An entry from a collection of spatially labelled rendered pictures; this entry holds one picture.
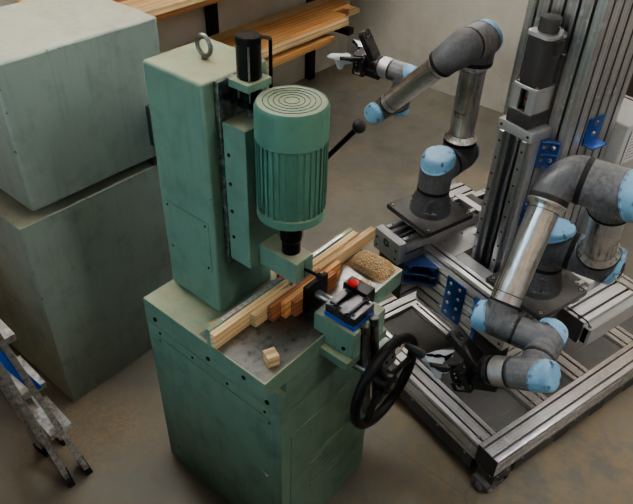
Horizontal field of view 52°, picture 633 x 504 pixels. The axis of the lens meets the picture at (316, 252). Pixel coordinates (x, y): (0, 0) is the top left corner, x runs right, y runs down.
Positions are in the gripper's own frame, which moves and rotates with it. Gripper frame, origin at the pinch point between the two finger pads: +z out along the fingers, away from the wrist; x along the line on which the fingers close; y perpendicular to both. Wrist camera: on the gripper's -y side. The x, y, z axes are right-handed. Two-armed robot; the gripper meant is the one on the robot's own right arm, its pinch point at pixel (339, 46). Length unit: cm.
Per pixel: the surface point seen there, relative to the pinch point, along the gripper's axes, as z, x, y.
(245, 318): -57, -110, 16
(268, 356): -71, -115, 15
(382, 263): -70, -66, 22
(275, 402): -72, -117, 32
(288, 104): -58, -87, -39
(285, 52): 133, 102, 84
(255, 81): -47, -86, -40
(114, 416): 13, -132, 107
